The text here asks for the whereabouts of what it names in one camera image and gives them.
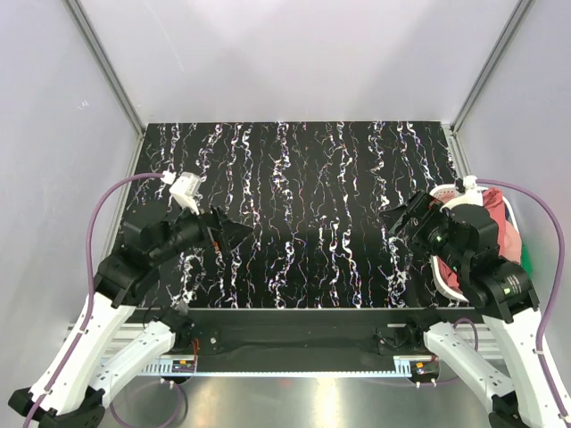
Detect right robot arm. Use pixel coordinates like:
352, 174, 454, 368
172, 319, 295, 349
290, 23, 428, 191
382, 191, 570, 427

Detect red t-shirt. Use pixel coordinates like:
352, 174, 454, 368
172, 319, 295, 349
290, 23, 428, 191
431, 187, 523, 296

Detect aluminium corner post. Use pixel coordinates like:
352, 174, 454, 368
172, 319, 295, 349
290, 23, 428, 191
450, 0, 535, 135
64, 0, 146, 135

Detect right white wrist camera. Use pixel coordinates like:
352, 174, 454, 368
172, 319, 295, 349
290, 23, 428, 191
443, 175, 484, 210

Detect aluminium frame rail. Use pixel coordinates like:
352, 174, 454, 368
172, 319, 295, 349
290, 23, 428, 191
62, 323, 508, 378

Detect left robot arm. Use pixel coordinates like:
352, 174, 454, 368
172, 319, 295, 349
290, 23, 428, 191
8, 207, 253, 427

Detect right aluminium corner post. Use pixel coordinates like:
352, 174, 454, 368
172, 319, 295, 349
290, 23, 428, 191
450, 0, 535, 135

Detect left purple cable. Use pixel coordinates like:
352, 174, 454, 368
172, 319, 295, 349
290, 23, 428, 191
21, 172, 188, 428

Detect white laundry basket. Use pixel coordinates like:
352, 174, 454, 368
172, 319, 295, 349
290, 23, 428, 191
428, 185, 521, 300

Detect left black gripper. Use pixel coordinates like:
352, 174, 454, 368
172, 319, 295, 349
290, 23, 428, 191
151, 194, 254, 265

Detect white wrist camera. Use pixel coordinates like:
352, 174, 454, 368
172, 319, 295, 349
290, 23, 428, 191
443, 175, 484, 210
161, 171, 203, 215

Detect green t-shirt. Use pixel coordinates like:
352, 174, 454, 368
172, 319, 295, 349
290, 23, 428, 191
521, 243, 534, 276

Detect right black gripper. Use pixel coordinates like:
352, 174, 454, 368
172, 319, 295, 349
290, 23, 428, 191
377, 187, 468, 273

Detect left aluminium corner post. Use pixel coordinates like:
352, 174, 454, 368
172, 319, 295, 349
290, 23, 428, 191
64, 0, 146, 135

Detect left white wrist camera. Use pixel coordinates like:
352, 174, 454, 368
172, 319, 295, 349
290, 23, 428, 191
161, 171, 203, 215

